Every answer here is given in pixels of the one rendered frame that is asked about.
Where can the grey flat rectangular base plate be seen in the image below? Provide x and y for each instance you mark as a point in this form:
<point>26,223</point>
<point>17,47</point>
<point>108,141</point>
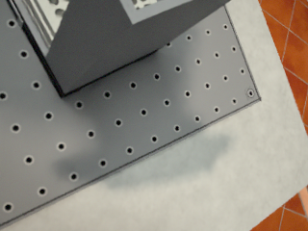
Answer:
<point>53,147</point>

